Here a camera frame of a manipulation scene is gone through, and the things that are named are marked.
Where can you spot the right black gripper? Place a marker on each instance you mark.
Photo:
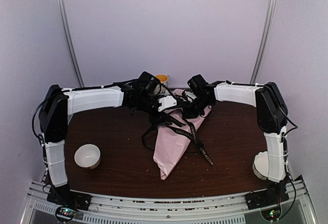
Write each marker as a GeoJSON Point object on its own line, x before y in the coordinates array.
{"type": "Point", "coordinates": [188, 113]}

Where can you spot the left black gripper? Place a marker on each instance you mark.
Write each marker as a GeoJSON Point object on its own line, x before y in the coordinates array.
{"type": "Point", "coordinates": [159, 120]}

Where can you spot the black lettered ribbon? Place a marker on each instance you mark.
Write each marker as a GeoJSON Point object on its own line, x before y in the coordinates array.
{"type": "Point", "coordinates": [186, 129]}

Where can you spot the purple pink wrapping paper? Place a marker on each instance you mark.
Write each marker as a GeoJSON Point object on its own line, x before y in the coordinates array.
{"type": "Point", "coordinates": [170, 146]}

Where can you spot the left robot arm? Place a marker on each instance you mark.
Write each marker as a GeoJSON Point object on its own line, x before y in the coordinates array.
{"type": "Point", "coordinates": [61, 105]}

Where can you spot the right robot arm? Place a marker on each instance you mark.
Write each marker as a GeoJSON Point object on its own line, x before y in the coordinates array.
{"type": "Point", "coordinates": [272, 119]}

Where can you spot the patterned mug orange inside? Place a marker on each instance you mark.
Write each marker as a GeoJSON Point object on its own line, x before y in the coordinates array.
{"type": "Point", "coordinates": [164, 79]}

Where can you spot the white round bowl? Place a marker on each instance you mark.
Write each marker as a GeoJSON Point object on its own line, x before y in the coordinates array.
{"type": "Point", "coordinates": [88, 156]}

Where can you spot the white scalloped bowl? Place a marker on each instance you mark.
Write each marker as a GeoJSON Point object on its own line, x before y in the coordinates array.
{"type": "Point", "coordinates": [260, 165]}

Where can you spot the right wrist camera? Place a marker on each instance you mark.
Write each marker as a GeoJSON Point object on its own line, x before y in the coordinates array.
{"type": "Point", "coordinates": [190, 96]}

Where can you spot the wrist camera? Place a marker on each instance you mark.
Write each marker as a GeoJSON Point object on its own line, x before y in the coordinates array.
{"type": "Point", "coordinates": [166, 102]}
{"type": "Point", "coordinates": [190, 96]}

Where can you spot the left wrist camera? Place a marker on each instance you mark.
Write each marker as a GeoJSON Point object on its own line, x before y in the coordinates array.
{"type": "Point", "coordinates": [166, 102]}

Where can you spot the front aluminium rail base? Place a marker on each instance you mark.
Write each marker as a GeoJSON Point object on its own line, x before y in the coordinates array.
{"type": "Point", "coordinates": [231, 208]}

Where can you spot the right aluminium frame post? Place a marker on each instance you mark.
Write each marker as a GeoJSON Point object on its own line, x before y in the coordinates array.
{"type": "Point", "coordinates": [270, 12]}

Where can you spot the aluminium frame post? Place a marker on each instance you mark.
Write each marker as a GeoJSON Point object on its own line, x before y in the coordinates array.
{"type": "Point", "coordinates": [270, 12]}
{"type": "Point", "coordinates": [69, 42]}

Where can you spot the left aluminium frame post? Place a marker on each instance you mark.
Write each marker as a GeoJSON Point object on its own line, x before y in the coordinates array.
{"type": "Point", "coordinates": [69, 42]}

